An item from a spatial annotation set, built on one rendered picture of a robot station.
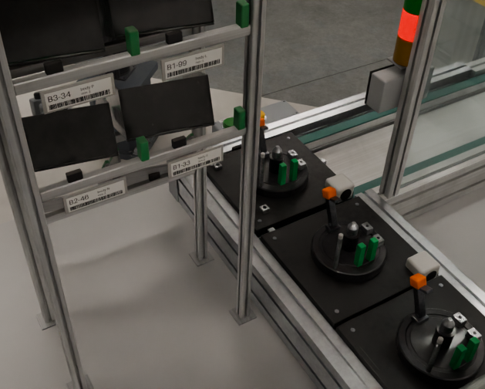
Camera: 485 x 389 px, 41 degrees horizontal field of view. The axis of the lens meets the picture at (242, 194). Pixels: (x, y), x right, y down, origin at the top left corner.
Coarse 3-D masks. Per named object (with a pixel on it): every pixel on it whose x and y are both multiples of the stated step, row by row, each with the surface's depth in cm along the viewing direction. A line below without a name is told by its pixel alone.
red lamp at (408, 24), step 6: (402, 12) 112; (402, 18) 113; (408, 18) 111; (414, 18) 111; (402, 24) 113; (408, 24) 112; (414, 24) 112; (402, 30) 114; (408, 30) 113; (414, 30) 112; (402, 36) 114; (408, 36) 113
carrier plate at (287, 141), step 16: (272, 144) 147; (288, 144) 147; (304, 144) 147; (224, 160) 142; (240, 160) 142; (304, 160) 143; (320, 160) 143; (208, 176) 139; (224, 176) 138; (240, 176) 138; (320, 176) 139; (224, 192) 134; (304, 192) 135; (320, 192) 135; (256, 208) 131; (272, 208) 131; (288, 208) 131; (304, 208) 131; (320, 208) 133; (256, 224) 127; (272, 224) 128
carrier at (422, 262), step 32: (320, 224) 128; (352, 224) 117; (384, 224) 128; (288, 256) 121; (320, 256) 119; (352, 256) 119; (384, 256) 119; (416, 256) 119; (320, 288) 116; (352, 288) 116; (384, 288) 116
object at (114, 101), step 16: (176, 80) 91; (192, 80) 92; (208, 80) 93; (112, 96) 97; (128, 96) 90; (144, 96) 90; (160, 96) 91; (176, 96) 92; (192, 96) 93; (208, 96) 93; (112, 112) 101; (128, 112) 90; (144, 112) 91; (160, 112) 92; (176, 112) 92; (192, 112) 93; (208, 112) 94; (128, 128) 91; (144, 128) 92; (160, 128) 92; (176, 128) 93; (192, 128) 94
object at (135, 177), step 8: (192, 136) 108; (192, 152) 110; (112, 160) 113; (120, 160) 104; (168, 160) 132; (144, 168) 105; (152, 168) 106; (160, 168) 109; (120, 176) 106; (128, 176) 109; (136, 176) 113; (144, 176) 117; (128, 184) 129
